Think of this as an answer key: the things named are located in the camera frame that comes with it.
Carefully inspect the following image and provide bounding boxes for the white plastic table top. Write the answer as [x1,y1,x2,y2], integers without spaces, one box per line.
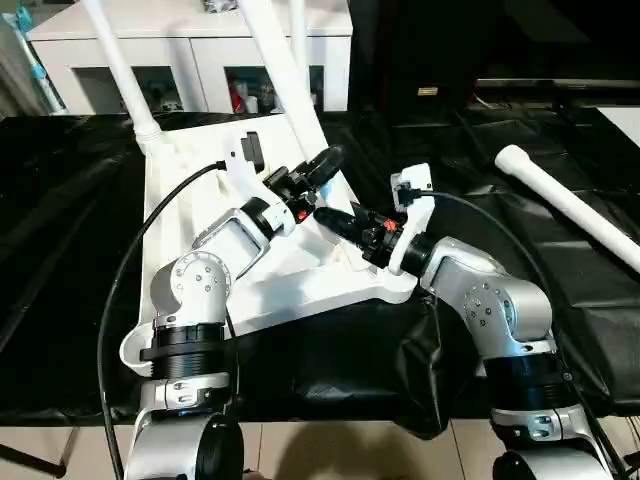
[120,108,421,376]

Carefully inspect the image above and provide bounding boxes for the white plastic table leg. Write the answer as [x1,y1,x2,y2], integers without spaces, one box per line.
[495,143,640,276]
[288,0,313,106]
[82,0,166,151]
[235,0,351,226]

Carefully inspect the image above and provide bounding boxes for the white cabinet with glass doors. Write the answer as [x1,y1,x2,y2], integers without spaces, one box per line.
[25,0,353,116]

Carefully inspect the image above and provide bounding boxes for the dark cabinet with yellow label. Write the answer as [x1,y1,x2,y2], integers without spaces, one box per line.
[350,0,640,116]

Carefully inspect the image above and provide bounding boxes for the black horizontal bar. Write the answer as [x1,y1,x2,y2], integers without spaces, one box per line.
[475,78,640,93]

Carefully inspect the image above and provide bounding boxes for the black work mat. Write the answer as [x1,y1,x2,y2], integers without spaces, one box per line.
[0,108,640,441]

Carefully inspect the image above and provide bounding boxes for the white flat board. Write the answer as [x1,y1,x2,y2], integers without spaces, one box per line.
[598,105,640,151]

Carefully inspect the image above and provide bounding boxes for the white and teal pole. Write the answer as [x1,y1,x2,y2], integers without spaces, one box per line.
[0,5,66,116]

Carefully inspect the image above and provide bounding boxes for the grey curtain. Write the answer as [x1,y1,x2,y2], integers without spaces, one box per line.
[0,40,36,121]

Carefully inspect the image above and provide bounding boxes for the black slanted floor rod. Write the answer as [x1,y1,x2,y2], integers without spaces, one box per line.
[0,440,71,479]

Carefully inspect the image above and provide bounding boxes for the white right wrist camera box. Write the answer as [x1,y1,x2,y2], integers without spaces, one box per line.
[388,163,437,276]

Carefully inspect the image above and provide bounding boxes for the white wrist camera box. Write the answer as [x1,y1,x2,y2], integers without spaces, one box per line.
[388,163,437,276]
[222,130,271,196]

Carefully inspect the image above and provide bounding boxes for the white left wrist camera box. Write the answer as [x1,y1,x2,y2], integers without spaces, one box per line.
[222,130,271,196]

